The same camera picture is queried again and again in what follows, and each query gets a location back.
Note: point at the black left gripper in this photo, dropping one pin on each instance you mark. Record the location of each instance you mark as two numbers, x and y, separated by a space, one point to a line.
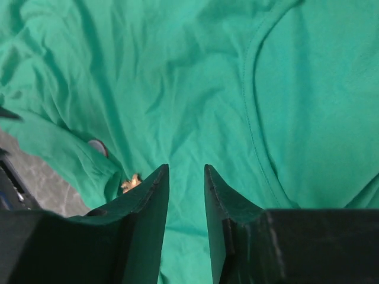
14 193

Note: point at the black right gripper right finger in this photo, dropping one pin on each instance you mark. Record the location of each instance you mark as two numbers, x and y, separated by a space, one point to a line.
236 232

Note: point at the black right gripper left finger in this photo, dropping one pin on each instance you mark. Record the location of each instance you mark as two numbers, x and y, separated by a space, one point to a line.
140 216

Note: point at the green garment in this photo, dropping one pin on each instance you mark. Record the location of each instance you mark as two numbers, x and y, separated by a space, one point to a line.
281 97

